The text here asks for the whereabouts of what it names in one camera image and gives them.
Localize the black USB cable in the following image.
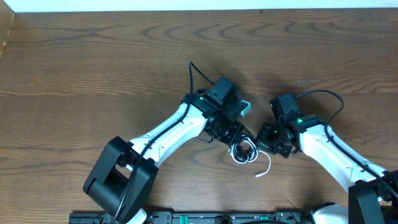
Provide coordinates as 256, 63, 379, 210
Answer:
229, 135, 259, 162

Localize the white USB cable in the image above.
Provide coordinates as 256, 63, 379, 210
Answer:
228, 138, 272, 179

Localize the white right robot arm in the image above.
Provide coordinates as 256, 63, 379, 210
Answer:
256, 114, 397, 223

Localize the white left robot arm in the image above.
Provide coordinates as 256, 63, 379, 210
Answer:
83, 91, 251, 223

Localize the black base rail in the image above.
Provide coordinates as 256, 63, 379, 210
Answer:
68, 210, 314, 224

